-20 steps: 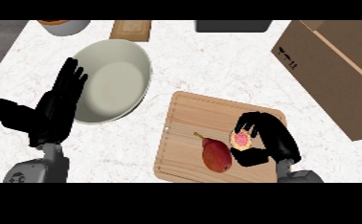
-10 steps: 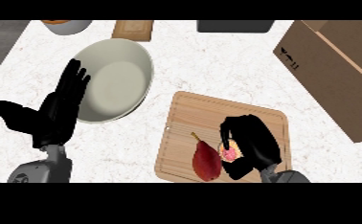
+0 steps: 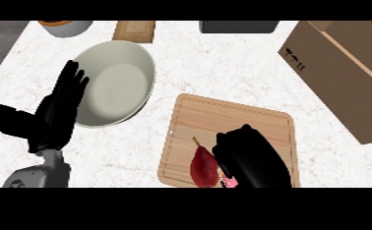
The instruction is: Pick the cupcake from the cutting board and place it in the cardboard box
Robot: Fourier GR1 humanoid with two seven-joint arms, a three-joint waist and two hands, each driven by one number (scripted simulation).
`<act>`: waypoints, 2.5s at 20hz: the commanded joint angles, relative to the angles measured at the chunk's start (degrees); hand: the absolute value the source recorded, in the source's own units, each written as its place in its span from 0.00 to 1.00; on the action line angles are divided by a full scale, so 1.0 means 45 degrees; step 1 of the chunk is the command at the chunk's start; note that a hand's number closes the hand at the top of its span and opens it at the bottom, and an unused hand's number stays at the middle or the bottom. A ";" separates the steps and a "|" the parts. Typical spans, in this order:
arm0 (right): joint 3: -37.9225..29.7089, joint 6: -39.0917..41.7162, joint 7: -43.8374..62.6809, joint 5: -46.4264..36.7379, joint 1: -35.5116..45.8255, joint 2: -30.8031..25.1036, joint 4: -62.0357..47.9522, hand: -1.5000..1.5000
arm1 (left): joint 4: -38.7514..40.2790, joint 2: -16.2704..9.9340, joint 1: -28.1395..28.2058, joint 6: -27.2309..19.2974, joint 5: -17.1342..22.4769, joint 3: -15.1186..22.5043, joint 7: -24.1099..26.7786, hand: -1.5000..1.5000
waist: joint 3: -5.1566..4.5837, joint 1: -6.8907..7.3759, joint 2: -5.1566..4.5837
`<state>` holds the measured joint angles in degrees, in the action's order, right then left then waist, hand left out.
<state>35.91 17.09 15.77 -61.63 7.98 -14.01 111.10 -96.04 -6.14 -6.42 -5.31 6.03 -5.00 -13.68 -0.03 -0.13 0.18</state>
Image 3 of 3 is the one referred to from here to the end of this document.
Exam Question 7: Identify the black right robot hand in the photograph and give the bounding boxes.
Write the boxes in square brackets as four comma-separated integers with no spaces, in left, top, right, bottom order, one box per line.
[212,124,296,189]

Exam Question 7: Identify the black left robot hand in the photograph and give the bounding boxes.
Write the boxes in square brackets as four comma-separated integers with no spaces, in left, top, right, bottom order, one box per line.
[0,59,92,154]

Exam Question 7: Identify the pink cupcake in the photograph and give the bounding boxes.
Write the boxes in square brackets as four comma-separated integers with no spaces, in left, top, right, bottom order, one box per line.
[219,169,240,189]

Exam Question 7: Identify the wooden cutting board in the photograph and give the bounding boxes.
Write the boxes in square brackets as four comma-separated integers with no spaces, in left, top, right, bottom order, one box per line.
[157,92,303,189]

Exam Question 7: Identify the small wooden board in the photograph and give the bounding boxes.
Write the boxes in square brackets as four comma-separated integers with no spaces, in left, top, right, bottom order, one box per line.
[113,21,157,44]

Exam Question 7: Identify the brown cardboard box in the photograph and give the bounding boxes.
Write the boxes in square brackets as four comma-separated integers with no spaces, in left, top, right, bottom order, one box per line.
[278,21,372,145]

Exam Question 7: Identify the dark red pear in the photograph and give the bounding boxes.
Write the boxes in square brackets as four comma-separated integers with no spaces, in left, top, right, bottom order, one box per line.
[189,137,222,189]

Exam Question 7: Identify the pale green bowl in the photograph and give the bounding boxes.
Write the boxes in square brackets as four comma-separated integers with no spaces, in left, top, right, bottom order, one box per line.
[71,39,157,129]

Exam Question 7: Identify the grey pot with orange rim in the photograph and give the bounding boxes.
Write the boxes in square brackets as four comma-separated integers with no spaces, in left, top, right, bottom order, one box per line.
[37,21,95,38]

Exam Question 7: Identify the dark grey appliance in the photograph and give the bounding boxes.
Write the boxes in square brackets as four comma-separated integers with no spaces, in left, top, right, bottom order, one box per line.
[198,21,282,34]

